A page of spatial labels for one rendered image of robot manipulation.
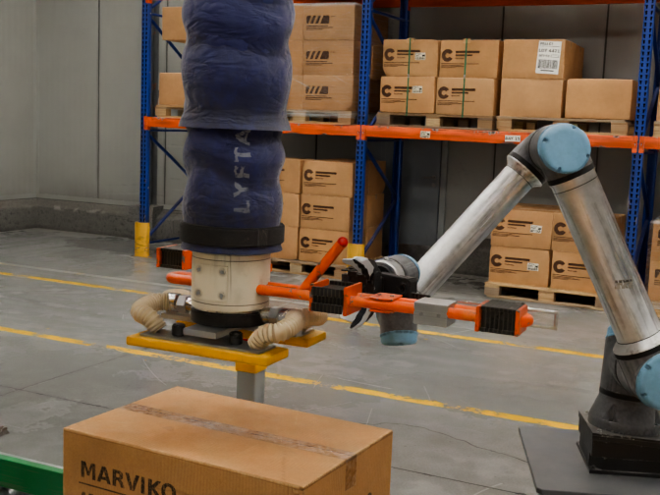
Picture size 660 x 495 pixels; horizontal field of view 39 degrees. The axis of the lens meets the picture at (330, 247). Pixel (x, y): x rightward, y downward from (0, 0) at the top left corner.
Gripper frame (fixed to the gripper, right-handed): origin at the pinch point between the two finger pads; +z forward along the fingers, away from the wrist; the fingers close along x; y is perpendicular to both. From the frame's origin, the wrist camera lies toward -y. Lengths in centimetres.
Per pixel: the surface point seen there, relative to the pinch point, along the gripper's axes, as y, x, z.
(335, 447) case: 0.1, -31.4, 7.4
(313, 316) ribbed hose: 7.8, -5.1, 3.6
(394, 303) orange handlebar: -11.9, 0.7, 8.5
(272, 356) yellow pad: 10.2, -11.0, 17.6
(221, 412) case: 32.7, -31.4, -1.2
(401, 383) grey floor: 116, -127, -369
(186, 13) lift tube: 33, 57, 15
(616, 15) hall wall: 65, 153, -839
